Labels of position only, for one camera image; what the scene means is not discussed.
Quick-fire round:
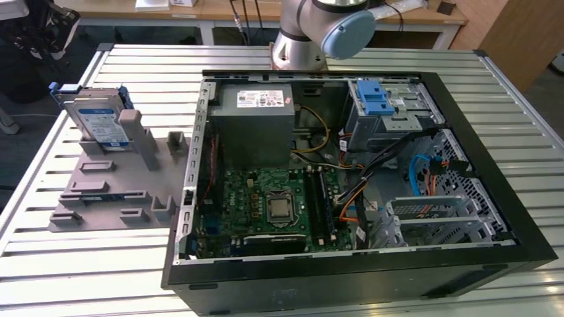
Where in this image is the hard disk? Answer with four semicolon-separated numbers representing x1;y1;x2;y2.
48;82;136;153

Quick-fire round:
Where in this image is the orange black power wire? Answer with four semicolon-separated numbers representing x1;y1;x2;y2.
423;158;474;201

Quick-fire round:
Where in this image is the metal disk bay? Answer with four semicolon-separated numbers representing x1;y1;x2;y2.
379;194;504;249

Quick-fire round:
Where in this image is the wooden desk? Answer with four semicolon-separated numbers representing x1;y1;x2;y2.
0;0;470;46

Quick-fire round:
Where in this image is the grey furniture foot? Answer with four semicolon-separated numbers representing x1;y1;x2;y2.
0;105;22;135

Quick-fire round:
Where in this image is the grey parts rack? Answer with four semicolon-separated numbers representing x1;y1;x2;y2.
46;110;195;234

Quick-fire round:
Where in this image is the grey power supply unit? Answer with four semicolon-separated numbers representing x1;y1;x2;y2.
207;82;296;171

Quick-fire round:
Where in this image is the green motherboard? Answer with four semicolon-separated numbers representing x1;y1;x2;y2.
196;166;354;258

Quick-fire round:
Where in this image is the CPU socket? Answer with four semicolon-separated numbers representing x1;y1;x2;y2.
263;190;298;229

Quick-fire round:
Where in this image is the silver CPU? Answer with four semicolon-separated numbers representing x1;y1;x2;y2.
270;199;292;219

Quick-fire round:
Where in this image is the blue plastic drive latch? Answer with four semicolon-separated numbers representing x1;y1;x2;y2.
356;80;394;116

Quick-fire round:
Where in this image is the clear plastic bag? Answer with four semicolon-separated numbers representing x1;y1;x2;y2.
374;0;431;19

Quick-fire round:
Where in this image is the black RAM slot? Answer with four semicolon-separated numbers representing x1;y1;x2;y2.
311;166;332;246
306;166;327;246

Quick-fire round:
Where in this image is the black graphics card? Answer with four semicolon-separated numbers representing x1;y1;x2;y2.
240;232;308;256

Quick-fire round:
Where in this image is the metal optical drive cage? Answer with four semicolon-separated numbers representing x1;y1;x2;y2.
344;78;446;153

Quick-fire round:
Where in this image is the black PC case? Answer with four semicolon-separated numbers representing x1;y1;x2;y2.
159;69;560;316

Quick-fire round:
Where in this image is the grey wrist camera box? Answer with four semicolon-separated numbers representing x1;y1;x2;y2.
0;0;30;20

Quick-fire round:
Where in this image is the yellow wire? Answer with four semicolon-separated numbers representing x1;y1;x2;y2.
291;104;332;155

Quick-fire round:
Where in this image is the black cable bundle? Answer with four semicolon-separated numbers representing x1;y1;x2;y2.
347;129;444;205

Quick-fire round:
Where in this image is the orange wire bundle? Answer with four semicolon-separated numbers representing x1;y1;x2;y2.
338;191;370;225

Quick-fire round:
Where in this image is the blue data wire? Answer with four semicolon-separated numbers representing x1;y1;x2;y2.
408;154;438;199

